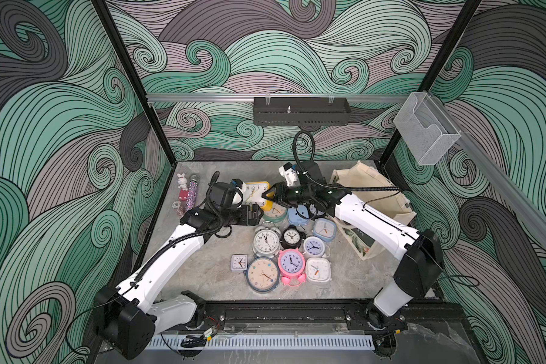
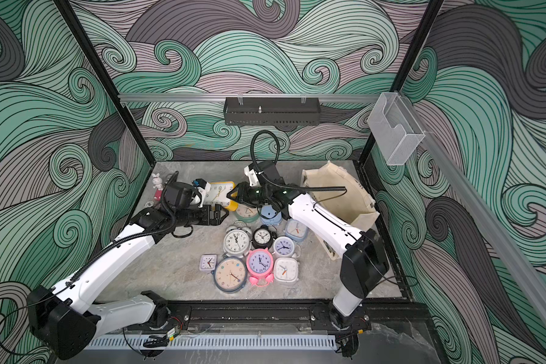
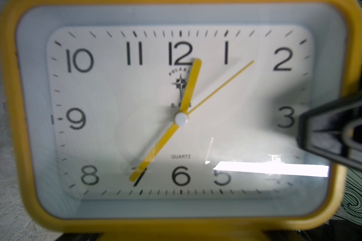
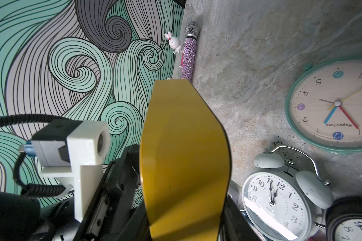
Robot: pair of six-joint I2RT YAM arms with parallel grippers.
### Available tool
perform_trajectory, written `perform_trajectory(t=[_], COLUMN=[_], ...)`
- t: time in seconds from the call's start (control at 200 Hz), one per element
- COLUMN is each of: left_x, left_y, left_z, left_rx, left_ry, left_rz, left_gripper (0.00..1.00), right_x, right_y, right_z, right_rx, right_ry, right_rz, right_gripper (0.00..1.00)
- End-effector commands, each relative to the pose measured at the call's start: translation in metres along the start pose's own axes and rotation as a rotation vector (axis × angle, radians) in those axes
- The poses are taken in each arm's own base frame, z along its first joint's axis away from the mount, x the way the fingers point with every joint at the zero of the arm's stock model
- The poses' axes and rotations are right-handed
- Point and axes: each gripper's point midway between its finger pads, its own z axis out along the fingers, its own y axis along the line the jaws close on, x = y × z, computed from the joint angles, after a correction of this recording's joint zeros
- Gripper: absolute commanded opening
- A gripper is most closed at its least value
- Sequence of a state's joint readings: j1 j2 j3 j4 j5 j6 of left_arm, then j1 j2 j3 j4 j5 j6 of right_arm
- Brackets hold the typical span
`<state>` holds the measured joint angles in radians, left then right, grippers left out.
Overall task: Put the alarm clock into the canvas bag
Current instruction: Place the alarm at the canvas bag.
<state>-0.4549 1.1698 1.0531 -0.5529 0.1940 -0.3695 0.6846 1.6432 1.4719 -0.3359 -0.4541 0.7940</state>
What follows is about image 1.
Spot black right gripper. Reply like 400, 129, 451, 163
262, 182, 315, 207

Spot yellow rectangular alarm clock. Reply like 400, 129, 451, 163
243, 181, 271, 208

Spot small white square alarm clock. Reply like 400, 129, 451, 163
230, 254, 248, 272

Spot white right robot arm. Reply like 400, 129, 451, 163
262, 182, 444, 318

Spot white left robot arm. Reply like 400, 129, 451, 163
93, 204, 264, 360

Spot green round alarm clock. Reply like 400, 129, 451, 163
263, 203, 288, 224

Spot light blue square clock back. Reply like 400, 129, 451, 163
288, 205, 309, 226

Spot small black alarm clock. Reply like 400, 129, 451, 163
308, 203, 326, 220

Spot black twin-bell alarm clock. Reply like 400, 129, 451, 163
281, 224, 306, 250

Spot silver twin-bell alarm clock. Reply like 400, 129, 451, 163
252, 225, 281, 259

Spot light blue square alarm clock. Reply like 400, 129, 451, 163
312, 218, 338, 243

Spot white purple-face alarm clock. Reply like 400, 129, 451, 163
302, 236, 330, 259

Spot pink twin-bell alarm clock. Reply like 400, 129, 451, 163
278, 249, 306, 288

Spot large round blue-rim clock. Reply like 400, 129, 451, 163
246, 257, 281, 294

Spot floral canvas tote bag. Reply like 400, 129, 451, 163
330, 161, 416, 261

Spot purple patterned tube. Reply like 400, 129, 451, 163
185, 174, 200, 212

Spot white rabbit figurine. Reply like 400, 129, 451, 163
177, 173, 189, 201

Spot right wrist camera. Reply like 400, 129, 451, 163
278, 162, 300, 187

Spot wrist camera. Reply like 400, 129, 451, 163
278, 162, 300, 187
209, 179, 246, 210

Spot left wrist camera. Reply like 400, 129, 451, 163
209, 179, 246, 210

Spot black perforated wall tray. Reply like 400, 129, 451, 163
253, 96, 352, 131

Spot white slotted cable duct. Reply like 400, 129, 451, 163
147, 335, 375, 351

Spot clear acrylic wall holder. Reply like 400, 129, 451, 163
394, 92, 460, 165

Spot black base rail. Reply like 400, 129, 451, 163
200, 299, 466, 333

